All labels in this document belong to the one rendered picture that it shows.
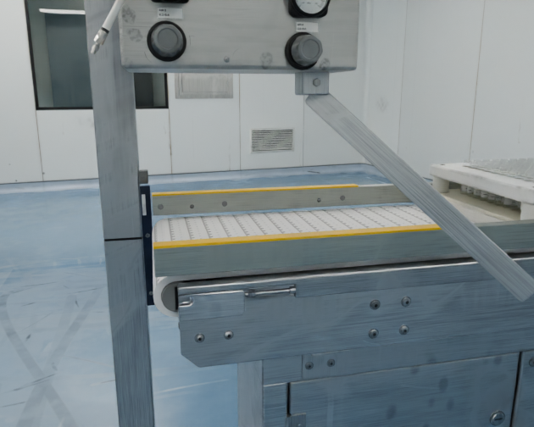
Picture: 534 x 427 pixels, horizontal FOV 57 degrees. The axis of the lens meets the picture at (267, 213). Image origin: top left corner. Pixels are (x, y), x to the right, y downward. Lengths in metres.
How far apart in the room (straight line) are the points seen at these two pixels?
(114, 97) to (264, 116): 5.43
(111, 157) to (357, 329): 0.44
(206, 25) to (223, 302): 0.28
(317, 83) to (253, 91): 5.60
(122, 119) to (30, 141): 5.04
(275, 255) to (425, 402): 0.35
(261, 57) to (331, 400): 0.45
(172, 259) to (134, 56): 0.20
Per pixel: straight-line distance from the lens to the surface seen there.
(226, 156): 6.06
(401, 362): 0.71
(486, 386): 0.82
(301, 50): 0.46
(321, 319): 0.59
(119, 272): 0.83
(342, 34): 0.50
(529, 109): 4.83
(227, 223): 0.74
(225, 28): 0.47
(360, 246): 0.57
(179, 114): 5.89
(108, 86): 0.78
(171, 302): 0.55
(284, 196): 0.81
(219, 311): 0.55
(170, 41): 0.44
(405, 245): 0.59
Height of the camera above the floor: 1.02
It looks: 14 degrees down
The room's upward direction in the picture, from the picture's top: straight up
